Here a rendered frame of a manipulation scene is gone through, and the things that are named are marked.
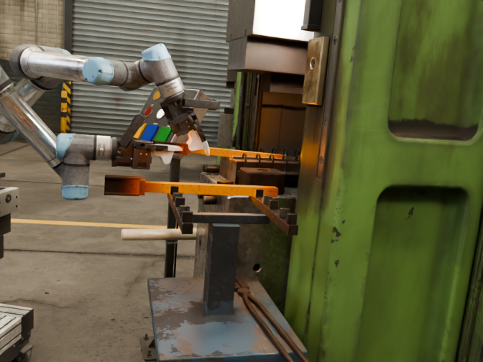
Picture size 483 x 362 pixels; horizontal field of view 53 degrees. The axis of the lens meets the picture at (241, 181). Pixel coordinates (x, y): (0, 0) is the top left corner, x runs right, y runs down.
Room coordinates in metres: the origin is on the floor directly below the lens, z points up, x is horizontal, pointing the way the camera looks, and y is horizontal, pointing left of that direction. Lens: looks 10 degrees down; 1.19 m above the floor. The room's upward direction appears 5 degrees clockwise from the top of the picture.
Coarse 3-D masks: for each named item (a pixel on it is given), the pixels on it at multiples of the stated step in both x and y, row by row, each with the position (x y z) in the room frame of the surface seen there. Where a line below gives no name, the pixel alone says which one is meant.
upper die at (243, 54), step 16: (240, 48) 1.52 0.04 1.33; (256, 48) 1.47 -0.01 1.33; (272, 48) 1.49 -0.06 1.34; (288, 48) 1.50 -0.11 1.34; (304, 48) 1.52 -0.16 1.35; (240, 64) 1.51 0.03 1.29; (256, 64) 1.48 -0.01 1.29; (272, 64) 1.49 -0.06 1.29; (288, 64) 1.51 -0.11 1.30; (304, 64) 1.52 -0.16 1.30
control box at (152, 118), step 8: (152, 96) 2.14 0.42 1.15; (160, 96) 2.09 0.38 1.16; (184, 96) 1.98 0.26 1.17; (192, 96) 1.94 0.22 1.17; (200, 96) 1.94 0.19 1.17; (144, 104) 2.14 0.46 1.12; (152, 104) 2.10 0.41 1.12; (176, 104) 1.98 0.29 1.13; (144, 112) 2.10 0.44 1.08; (152, 112) 2.06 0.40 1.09; (200, 112) 1.94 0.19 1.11; (152, 120) 2.03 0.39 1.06; (160, 120) 1.99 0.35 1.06; (200, 120) 1.94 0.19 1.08; (144, 128) 2.03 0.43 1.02; (160, 128) 1.95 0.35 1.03; (176, 136) 1.87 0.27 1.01; (184, 136) 1.89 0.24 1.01
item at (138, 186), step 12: (108, 180) 1.10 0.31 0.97; (120, 180) 1.11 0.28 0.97; (132, 180) 1.11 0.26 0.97; (144, 180) 1.11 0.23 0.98; (108, 192) 1.10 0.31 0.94; (120, 192) 1.10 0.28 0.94; (132, 192) 1.11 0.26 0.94; (168, 192) 1.12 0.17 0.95; (192, 192) 1.14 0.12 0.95; (204, 192) 1.14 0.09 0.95; (216, 192) 1.15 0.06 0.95; (228, 192) 1.16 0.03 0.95; (240, 192) 1.16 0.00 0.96; (252, 192) 1.17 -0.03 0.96; (264, 192) 1.18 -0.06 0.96; (276, 192) 1.18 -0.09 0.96
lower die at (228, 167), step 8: (224, 160) 1.60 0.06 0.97; (232, 160) 1.51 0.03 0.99; (240, 160) 1.49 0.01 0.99; (248, 160) 1.50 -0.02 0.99; (256, 160) 1.52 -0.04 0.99; (264, 160) 1.54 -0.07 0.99; (280, 160) 1.56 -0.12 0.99; (288, 160) 1.57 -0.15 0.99; (224, 168) 1.59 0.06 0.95; (232, 168) 1.50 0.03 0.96; (280, 168) 1.51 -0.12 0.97; (288, 168) 1.52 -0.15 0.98; (296, 168) 1.52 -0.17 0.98; (224, 176) 1.58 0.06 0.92; (232, 176) 1.49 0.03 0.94; (288, 184) 1.52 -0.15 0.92; (296, 184) 1.53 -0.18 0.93
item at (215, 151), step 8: (168, 144) 1.46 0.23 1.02; (176, 144) 1.47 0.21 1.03; (184, 144) 1.47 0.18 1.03; (176, 152) 1.47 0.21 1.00; (184, 152) 1.47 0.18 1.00; (192, 152) 1.49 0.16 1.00; (200, 152) 1.49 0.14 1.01; (216, 152) 1.51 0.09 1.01; (224, 152) 1.52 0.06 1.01; (232, 152) 1.53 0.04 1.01; (240, 152) 1.53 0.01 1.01; (248, 152) 1.54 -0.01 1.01; (256, 152) 1.56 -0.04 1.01
